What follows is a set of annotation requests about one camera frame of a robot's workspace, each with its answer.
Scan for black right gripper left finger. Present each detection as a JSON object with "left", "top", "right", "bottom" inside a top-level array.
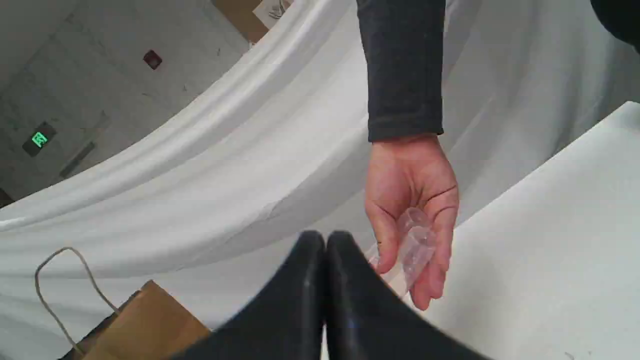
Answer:
[{"left": 173, "top": 230, "right": 327, "bottom": 360}]

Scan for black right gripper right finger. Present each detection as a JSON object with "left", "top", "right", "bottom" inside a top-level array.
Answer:
[{"left": 326, "top": 231, "right": 483, "bottom": 360}]

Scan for clear plastic tubes orange caps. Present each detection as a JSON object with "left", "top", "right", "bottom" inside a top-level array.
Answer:
[{"left": 377, "top": 207, "right": 437, "bottom": 298}]

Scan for dark grey sleeved forearm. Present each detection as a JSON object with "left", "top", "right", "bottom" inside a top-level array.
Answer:
[{"left": 357, "top": 0, "right": 446, "bottom": 142}]

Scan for person's bare hand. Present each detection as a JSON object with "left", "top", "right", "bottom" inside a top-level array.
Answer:
[{"left": 365, "top": 134, "right": 460, "bottom": 311}]

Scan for cardboard box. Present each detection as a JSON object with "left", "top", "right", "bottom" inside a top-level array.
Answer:
[{"left": 212, "top": 0, "right": 294, "bottom": 44}]

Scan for green exit sign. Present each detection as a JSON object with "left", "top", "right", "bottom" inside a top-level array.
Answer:
[{"left": 22, "top": 121, "right": 58, "bottom": 158}]

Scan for red wall alarm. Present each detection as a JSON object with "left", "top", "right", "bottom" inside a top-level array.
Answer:
[{"left": 142, "top": 49, "right": 163, "bottom": 71}]

